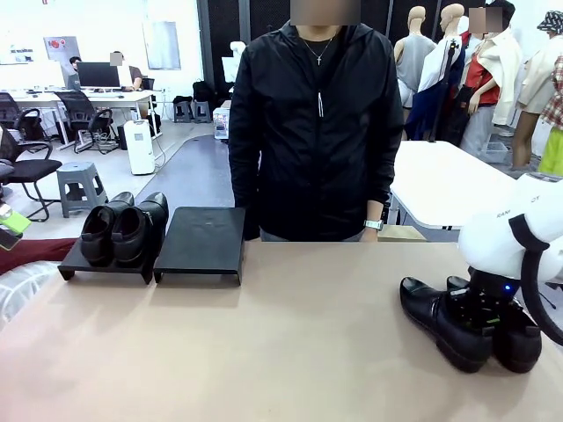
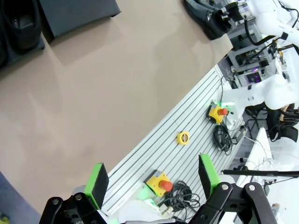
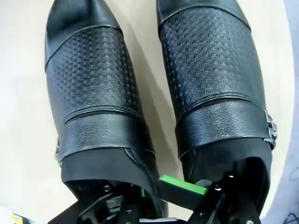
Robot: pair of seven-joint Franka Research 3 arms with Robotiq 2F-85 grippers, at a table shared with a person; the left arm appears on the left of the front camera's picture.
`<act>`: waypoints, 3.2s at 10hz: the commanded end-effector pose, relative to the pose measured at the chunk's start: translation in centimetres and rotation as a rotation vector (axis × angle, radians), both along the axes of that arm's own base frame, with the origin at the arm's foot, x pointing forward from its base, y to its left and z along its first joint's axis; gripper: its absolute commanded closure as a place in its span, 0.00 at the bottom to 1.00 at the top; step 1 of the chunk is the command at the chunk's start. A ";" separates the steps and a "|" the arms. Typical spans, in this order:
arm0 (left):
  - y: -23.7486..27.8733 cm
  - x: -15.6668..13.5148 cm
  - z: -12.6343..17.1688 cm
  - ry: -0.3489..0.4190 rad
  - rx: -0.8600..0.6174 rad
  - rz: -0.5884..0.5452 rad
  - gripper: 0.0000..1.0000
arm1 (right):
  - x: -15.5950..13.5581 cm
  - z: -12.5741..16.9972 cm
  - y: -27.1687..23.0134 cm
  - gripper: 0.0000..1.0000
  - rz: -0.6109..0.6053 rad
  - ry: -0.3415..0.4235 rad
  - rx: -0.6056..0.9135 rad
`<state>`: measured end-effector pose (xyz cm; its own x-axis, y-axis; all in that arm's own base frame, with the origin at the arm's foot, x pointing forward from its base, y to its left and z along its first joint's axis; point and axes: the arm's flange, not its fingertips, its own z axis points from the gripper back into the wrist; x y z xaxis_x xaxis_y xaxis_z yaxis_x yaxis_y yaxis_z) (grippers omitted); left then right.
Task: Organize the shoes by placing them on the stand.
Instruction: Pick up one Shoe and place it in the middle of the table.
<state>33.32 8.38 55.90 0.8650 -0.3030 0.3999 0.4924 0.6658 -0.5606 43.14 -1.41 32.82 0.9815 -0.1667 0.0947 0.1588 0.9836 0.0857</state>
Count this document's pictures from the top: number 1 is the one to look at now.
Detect dark red cloth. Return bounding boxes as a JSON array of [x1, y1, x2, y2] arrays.
[[0, 236, 79, 277]]

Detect person's left forearm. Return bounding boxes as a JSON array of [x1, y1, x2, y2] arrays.
[[363, 144, 400, 223]]

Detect black glossy dress shoe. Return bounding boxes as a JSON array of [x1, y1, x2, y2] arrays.
[[398, 276, 494, 374], [446, 275, 543, 375]]

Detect black shoe grey insole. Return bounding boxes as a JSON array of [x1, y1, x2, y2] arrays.
[[80, 191, 135, 267]]

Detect mannequin hat yellow shorts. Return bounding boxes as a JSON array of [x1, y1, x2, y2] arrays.
[[512, 11, 563, 177]]

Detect black tripod pole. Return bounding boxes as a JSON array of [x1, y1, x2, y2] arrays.
[[433, 38, 462, 142]]

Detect person's right forearm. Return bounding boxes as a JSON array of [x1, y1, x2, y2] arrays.
[[229, 162, 264, 242]]

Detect mannequin white navy coat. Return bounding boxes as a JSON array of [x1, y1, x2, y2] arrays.
[[404, 3, 468, 142]]

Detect black shoe stand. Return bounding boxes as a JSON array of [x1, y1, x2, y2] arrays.
[[57, 205, 169, 286], [153, 206, 246, 286]]

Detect mannequin red top cream jacket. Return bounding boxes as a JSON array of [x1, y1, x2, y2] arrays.
[[459, 0, 524, 159]]

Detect long white office desk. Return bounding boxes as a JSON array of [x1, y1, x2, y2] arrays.
[[0, 90, 165, 146]]

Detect framed wall panel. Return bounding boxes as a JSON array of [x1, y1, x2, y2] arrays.
[[143, 20, 181, 70]]

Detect silver cross necklace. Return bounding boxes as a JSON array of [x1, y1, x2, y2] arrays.
[[303, 37, 336, 67]]

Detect background person brown shirt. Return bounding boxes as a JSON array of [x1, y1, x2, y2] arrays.
[[109, 51, 144, 91]]

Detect large grey plastic stool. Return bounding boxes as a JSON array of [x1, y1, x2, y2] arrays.
[[55, 161, 109, 219]]

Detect thick black arm hose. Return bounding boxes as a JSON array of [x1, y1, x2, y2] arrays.
[[508, 214, 563, 346]]

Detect lit computer case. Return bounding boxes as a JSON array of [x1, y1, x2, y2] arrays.
[[212, 107, 230, 141]]

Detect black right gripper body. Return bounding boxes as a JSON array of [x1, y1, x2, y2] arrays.
[[466, 266, 523, 317]]

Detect person in black jacket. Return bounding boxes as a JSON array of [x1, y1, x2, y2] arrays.
[[228, 0, 405, 243]]

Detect black textured loafer shoe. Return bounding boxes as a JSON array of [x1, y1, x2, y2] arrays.
[[110, 191, 170, 268]]

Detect black computer monitor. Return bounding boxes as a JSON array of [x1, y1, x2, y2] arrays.
[[77, 61, 121, 89]]

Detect mannequin grey tank top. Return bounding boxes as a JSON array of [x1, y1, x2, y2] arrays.
[[393, 4, 437, 111]]

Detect wall notice papers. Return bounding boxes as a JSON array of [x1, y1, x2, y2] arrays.
[[8, 45, 35, 65]]

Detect white crumpled plastic sheet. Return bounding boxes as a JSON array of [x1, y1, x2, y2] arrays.
[[0, 261, 61, 329]]

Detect white air purifier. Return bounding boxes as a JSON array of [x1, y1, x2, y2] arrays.
[[122, 119, 156, 176]]

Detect white work table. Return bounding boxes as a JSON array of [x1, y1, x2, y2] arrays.
[[389, 140, 529, 230]]

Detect black backpack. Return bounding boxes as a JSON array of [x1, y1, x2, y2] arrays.
[[192, 80, 217, 105]]

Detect wall poster red circle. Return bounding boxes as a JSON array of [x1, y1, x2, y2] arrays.
[[43, 36, 83, 62]]

